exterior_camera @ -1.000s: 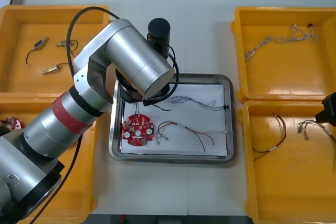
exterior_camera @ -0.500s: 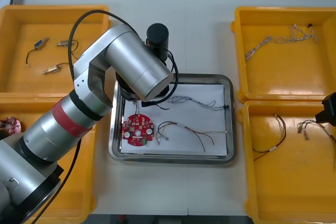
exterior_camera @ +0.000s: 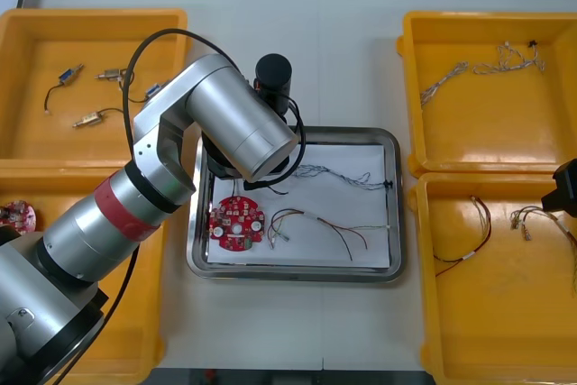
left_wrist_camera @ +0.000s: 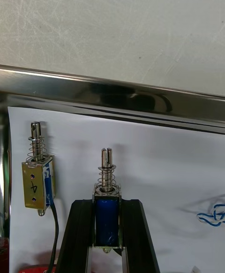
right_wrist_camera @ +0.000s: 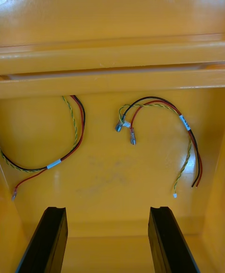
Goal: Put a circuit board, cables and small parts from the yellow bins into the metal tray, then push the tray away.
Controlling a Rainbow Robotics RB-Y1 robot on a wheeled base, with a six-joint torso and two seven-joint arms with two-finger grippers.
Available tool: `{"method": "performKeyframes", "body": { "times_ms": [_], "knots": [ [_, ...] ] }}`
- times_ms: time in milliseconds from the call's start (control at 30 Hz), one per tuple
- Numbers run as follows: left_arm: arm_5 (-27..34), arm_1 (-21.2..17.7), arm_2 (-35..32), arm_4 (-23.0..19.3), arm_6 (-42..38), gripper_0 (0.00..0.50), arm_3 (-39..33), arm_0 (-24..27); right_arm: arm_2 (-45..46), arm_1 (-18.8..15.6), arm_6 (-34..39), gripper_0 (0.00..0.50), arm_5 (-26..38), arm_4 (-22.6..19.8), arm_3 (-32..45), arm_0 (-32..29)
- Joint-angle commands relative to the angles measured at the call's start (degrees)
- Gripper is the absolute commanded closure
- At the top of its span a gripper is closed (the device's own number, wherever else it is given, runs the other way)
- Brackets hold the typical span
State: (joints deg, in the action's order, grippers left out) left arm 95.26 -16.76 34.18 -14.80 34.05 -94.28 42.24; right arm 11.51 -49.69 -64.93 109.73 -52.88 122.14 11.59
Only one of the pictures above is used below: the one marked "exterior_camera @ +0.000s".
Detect metal solenoid blue label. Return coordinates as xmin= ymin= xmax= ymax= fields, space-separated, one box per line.
xmin=127 ymin=82 xmax=164 ymax=103
xmin=43 ymin=63 xmax=86 ymax=116

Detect red-black wire harness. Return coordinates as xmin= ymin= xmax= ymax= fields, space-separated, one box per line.
xmin=433 ymin=195 xmax=493 ymax=276

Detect red green-yellow wire harness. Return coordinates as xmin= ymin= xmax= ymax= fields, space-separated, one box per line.
xmin=267 ymin=207 xmax=391 ymax=262

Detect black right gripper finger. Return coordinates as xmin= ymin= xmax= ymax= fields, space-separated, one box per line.
xmin=540 ymin=187 xmax=577 ymax=215
xmin=553 ymin=158 xmax=577 ymax=191

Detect steel tray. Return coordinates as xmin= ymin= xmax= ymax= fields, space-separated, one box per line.
xmin=186 ymin=126 xmax=404 ymax=284

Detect grey twisted wire harness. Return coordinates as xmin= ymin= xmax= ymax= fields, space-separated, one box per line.
xmin=419 ymin=60 xmax=471 ymax=109

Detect round red circuit board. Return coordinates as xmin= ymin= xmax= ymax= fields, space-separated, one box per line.
xmin=208 ymin=194 xmax=266 ymax=253
xmin=0 ymin=199 xmax=38 ymax=235

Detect white sheet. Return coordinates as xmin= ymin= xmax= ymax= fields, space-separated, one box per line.
xmin=206 ymin=142 xmax=391 ymax=270

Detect metal solenoid white label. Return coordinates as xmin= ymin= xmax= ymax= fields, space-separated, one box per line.
xmin=71 ymin=107 xmax=125 ymax=130
xmin=94 ymin=68 xmax=128 ymax=85

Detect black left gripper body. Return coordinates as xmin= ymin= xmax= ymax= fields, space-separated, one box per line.
xmin=200 ymin=131 xmax=290 ymax=192

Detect white twisted wire harness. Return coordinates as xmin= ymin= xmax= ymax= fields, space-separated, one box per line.
xmin=471 ymin=41 xmax=548 ymax=77

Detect yellow-orange plastic bin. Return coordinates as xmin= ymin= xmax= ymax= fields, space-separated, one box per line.
xmin=0 ymin=163 xmax=166 ymax=385
xmin=0 ymin=7 xmax=189 ymax=170
xmin=408 ymin=171 xmax=577 ymax=385
xmin=396 ymin=10 xmax=577 ymax=178

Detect multicolour wire harness white connectors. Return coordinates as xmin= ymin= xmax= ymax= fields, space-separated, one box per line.
xmin=508 ymin=205 xmax=577 ymax=253

